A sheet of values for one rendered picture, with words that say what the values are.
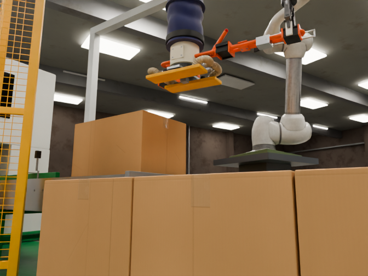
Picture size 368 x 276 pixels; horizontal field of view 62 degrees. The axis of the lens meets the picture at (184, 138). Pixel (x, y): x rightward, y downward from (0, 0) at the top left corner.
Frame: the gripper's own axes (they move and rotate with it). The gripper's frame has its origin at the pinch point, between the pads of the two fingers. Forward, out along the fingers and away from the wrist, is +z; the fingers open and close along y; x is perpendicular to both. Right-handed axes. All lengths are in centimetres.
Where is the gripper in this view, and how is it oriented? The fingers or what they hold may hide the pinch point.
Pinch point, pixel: (291, 34)
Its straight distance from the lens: 166.6
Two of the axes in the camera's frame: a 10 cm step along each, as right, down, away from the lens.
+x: 8.6, -0.9, -5.0
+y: -5.1, -1.6, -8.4
